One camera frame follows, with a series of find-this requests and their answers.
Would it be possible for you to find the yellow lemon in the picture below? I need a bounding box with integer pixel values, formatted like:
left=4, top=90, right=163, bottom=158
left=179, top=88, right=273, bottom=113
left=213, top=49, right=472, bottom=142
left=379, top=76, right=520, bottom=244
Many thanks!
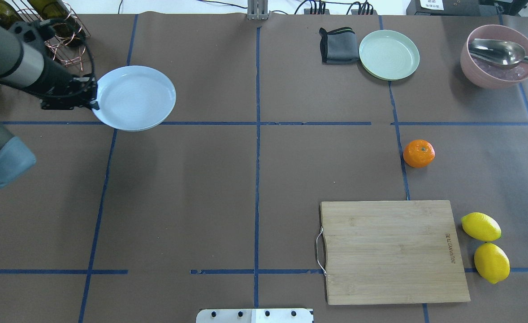
left=473, top=242, right=511, bottom=284
left=461, top=212, right=502, bottom=242

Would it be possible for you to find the bamboo cutting board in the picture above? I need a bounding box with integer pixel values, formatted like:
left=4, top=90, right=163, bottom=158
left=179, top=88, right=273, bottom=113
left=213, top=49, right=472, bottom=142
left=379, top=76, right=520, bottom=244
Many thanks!
left=320, top=200, right=471, bottom=306

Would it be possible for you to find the black power strip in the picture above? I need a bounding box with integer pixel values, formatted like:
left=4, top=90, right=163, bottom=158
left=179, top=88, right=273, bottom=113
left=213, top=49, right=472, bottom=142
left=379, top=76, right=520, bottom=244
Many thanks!
left=294, top=0, right=377, bottom=16

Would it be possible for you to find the metal ladle spoon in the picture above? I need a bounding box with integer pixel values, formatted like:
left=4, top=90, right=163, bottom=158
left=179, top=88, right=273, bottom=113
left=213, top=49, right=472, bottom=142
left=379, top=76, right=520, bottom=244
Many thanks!
left=467, top=38, right=528, bottom=69

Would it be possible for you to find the light green plate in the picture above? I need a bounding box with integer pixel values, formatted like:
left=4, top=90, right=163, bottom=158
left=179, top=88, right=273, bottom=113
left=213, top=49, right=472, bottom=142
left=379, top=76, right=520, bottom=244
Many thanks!
left=359, top=30, right=420, bottom=81

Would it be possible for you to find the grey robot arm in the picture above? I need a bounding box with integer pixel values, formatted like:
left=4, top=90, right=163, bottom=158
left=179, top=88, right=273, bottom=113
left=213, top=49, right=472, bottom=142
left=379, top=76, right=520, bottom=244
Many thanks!
left=0, top=21, right=100, bottom=189

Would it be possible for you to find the orange mandarin fruit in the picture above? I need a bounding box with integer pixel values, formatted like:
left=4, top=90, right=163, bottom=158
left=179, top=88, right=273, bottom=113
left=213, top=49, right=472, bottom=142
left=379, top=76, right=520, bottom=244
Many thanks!
left=402, top=140, right=436, bottom=168

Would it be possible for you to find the dark green wine bottle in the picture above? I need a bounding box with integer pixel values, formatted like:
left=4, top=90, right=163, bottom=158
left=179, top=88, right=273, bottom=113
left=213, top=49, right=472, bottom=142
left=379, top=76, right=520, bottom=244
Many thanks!
left=0, top=0, right=24, bottom=30

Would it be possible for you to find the grey folded cloth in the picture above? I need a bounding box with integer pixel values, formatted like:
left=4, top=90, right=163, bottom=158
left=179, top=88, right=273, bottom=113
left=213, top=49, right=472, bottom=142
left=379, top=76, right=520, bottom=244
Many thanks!
left=319, top=26, right=360, bottom=65

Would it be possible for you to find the pink ribbed bowl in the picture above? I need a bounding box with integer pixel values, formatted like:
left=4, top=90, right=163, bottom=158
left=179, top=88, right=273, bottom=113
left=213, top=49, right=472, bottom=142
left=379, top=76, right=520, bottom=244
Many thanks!
left=459, top=24, right=528, bottom=89

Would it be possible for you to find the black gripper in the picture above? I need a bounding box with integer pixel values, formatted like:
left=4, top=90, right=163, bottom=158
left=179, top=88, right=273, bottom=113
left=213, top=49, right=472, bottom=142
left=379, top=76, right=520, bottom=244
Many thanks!
left=40, top=74, right=99, bottom=110

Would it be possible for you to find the upper yellow lemon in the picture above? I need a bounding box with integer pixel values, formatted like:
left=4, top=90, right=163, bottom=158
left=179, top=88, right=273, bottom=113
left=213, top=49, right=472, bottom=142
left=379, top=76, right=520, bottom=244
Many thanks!
left=461, top=212, right=502, bottom=242

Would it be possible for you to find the grey metal camera post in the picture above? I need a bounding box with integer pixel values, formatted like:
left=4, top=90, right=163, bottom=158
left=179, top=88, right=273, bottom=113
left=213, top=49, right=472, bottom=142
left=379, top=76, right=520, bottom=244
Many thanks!
left=247, top=0, right=270, bottom=21

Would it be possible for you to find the light blue plate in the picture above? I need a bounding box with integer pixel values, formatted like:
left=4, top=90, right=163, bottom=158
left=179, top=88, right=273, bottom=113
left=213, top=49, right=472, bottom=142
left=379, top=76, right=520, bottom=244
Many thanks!
left=91, top=65, right=177, bottom=131

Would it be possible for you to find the copper wire bottle rack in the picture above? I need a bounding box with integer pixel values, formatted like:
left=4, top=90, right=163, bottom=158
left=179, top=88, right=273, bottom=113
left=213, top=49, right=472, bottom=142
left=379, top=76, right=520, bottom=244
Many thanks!
left=9, top=0, right=91, bottom=72

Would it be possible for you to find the lower yellow lemon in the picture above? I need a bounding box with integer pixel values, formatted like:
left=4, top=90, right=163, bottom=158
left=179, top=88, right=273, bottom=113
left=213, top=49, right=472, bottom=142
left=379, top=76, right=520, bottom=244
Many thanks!
left=473, top=242, right=511, bottom=284

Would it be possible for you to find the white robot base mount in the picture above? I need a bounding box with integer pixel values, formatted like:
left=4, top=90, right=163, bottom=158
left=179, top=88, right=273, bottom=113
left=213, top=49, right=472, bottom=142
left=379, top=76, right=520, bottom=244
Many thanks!
left=195, top=307, right=315, bottom=323

